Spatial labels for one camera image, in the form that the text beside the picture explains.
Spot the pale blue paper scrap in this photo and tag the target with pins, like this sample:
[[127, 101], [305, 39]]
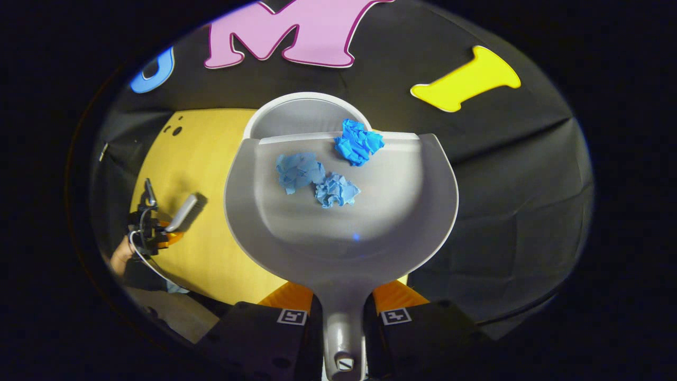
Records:
[[337, 190], [299, 172]]

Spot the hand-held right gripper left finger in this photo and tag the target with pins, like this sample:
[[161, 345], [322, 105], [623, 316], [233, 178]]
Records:
[[264, 338]]

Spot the small grey broom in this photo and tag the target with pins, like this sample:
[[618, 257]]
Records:
[[182, 211]]

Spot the bright blue paper scrap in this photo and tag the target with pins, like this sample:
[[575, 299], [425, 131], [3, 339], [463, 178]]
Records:
[[358, 142]]

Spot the grey ribbed garbage bin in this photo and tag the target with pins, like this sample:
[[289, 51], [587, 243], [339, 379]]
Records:
[[301, 116]]

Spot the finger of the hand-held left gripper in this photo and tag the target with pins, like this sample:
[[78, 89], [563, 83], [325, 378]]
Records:
[[173, 238], [149, 191]]

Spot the black backdrop cloth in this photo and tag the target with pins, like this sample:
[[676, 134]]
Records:
[[502, 185]]

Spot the grey dustpan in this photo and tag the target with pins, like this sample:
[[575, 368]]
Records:
[[344, 238]]

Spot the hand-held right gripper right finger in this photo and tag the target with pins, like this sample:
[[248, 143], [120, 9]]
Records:
[[423, 333]]

